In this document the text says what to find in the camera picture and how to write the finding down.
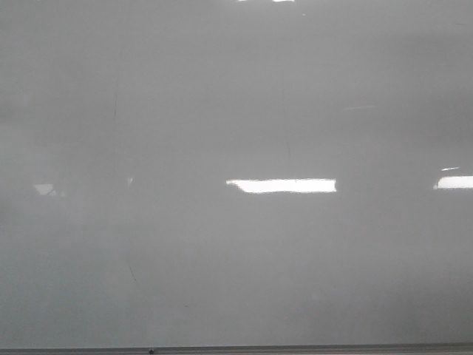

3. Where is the white whiteboard with aluminium frame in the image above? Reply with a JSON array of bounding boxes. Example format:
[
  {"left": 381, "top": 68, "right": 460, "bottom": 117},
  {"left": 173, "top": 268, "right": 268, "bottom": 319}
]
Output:
[{"left": 1, "top": 1, "right": 472, "bottom": 348}]

